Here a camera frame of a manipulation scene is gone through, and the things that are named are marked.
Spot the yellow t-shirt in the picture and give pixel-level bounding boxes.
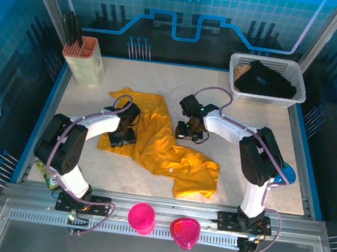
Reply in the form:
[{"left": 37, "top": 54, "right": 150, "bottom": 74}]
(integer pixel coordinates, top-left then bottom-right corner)
[{"left": 92, "top": 84, "right": 230, "bottom": 204}]

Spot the cream holder with orange top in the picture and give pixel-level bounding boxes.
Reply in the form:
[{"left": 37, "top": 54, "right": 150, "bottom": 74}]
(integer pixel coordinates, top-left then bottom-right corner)
[{"left": 58, "top": 34, "right": 109, "bottom": 90}]

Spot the tan folded cloth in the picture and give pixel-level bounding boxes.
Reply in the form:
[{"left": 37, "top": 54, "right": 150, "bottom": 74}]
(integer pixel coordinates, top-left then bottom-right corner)
[{"left": 233, "top": 63, "right": 253, "bottom": 83}]

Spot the green yellow snack bag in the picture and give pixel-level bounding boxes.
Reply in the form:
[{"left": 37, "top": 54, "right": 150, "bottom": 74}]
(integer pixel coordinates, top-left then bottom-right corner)
[{"left": 31, "top": 158, "right": 62, "bottom": 192}]

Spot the black t-shirt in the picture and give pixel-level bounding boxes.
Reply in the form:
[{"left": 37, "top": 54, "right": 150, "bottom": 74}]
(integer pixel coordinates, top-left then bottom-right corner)
[{"left": 232, "top": 57, "right": 301, "bottom": 101}]

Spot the white plastic mesh basket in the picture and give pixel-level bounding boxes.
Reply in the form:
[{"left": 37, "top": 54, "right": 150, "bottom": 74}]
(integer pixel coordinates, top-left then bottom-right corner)
[{"left": 225, "top": 52, "right": 311, "bottom": 110}]

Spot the pink plastic cup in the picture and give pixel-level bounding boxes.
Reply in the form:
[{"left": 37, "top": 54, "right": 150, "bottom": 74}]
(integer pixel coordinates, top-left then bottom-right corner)
[{"left": 125, "top": 201, "right": 158, "bottom": 237}]

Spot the black stick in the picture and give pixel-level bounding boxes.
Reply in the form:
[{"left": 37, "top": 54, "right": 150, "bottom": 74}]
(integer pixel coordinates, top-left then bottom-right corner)
[
  {"left": 70, "top": 12, "right": 87, "bottom": 45},
  {"left": 59, "top": 13, "right": 76, "bottom": 48},
  {"left": 65, "top": 10, "right": 82, "bottom": 47}
]

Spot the pink triangular bowl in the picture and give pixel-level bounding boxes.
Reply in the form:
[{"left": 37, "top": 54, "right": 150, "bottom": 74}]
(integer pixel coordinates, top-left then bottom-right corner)
[{"left": 167, "top": 215, "right": 203, "bottom": 252}]

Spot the blue triangular bowl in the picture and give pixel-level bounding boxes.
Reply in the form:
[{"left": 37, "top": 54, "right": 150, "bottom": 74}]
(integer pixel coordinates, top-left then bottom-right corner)
[{"left": 273, "top": 162, "right": 299, "bottom": 188}]

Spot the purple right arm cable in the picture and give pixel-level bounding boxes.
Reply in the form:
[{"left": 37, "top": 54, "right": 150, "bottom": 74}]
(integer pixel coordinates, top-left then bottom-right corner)
[{"left": 175, "top": 84, "right": 299, "bottom": 252}]

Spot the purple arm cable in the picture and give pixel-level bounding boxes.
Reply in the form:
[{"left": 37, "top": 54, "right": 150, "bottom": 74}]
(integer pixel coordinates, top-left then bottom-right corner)
[
  {"left": 37, "top": 86, "right": 135, "bottom": 240},
  {"left": 175, "top": 84, "right": 299, "bottom": 252}
]

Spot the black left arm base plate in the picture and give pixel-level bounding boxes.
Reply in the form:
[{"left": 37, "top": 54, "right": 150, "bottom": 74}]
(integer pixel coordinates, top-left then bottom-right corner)
[{"left": 54, "top": 190, "right": 112, "bottom": 218}]

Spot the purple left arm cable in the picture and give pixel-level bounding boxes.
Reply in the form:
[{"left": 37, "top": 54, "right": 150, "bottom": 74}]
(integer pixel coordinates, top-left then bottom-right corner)
[{"left": 37, "top": 86, "right": 135, "bottom": 240}]

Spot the aluminium front rail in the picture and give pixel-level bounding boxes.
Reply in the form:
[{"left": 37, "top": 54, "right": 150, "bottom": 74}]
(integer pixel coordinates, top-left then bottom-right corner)
[{"left": 0, "top": 178, "right": 330, "bottom": 248}]

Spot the slotted grey cable duct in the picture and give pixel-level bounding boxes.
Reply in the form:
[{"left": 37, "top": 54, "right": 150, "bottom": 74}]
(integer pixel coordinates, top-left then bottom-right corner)
[{"left": 8, "top": 208, "right": 242, "bottom": 248}]

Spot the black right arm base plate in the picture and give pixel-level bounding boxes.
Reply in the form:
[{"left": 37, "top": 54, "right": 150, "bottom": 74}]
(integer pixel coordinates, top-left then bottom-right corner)
[{"left": 216, "top": 210, "right": 274, "bottom": 237}]

